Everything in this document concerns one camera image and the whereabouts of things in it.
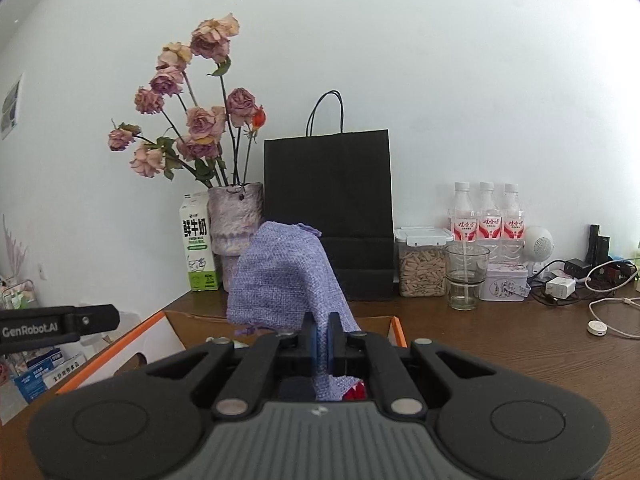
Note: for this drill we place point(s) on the navy blue case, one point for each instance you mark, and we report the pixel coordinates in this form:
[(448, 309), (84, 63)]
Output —
[(295, 390)]

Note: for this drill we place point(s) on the purple textured vase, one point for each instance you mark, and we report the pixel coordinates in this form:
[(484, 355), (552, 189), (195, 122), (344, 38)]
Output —
[(232, 220)]

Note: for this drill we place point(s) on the wall poster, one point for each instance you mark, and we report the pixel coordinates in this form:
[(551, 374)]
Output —
[(10, 105)]

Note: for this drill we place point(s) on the white charger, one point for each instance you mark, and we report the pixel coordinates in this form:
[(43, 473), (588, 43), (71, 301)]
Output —
[(560, 288)]

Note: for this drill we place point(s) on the red knitted item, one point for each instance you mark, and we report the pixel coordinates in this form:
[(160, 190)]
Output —
[(356, 392)]

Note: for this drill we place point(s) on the pink dried plant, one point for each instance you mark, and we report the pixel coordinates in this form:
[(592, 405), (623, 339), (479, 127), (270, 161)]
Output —
[(12, 250)]

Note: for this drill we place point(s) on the white round speaker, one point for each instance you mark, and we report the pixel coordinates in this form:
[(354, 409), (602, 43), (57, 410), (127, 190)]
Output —
[(537, 242)]

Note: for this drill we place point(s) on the white printed box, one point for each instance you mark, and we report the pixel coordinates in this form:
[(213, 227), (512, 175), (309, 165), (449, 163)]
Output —
[(67, 372)]

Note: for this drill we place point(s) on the black upright boxes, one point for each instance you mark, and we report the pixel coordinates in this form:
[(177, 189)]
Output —
[(599, 245)]

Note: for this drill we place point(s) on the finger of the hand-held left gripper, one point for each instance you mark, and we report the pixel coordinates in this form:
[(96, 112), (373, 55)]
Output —
[(97, 320)]

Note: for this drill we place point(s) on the dried pink roses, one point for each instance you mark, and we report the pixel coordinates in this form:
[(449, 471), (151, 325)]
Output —
[(210, 40)]

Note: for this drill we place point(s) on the white tin box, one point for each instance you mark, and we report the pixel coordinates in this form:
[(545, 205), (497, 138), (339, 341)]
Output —
[(505, 285)]

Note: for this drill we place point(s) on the white wall outlet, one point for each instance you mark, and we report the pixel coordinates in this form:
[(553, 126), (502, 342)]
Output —
[(43, 272)]

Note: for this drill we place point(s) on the black charger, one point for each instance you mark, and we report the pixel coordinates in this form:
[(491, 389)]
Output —
[(577, 267)]

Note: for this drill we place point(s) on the red cardboard box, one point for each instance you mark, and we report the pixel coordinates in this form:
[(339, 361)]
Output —
[(150, 345)]

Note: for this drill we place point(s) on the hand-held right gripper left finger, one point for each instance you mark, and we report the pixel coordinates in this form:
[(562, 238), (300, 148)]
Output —
[(311, 345)]

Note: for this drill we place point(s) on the purple knitted pouch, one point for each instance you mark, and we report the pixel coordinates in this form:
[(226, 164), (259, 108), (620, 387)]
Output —
[(280, 280)]

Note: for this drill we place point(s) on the blue cardboard box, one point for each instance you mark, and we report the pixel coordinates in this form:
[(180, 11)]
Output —
[(35, 380)]

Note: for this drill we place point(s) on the clear container of seeds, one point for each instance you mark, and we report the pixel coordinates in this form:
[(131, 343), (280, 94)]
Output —
[(422, 270)]

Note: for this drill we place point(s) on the black paper bag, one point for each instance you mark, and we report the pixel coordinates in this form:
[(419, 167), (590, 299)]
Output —
[(330, 185)]

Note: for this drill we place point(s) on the green and white milk carton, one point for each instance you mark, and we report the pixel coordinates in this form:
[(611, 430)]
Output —
[(197, 240)]

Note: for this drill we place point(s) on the clear drinking glass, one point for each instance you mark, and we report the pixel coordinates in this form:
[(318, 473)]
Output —
[(467, 262), (464, 297)]

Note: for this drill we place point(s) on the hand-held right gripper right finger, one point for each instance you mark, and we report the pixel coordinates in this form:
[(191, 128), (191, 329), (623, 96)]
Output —
[(336, 350)]

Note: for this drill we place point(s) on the water bottle with red label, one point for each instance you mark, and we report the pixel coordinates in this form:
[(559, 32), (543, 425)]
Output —
[(488, 220), (513, 220), (463, 220)]

